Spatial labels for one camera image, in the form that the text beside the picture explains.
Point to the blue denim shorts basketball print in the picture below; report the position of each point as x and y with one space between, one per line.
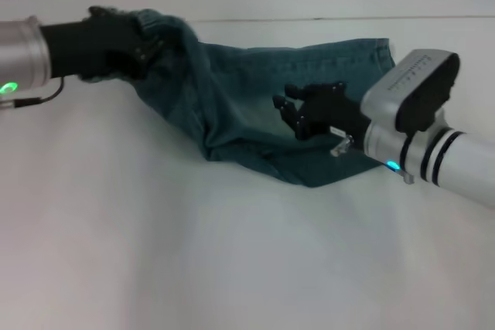
239 106

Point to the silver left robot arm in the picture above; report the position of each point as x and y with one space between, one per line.
23 55

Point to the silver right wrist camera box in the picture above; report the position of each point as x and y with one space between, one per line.
414 86

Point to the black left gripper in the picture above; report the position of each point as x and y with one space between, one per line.
81 48

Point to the silver metal connector fitting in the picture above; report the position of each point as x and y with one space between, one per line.
342 144

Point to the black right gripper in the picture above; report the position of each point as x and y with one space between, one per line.
332 113

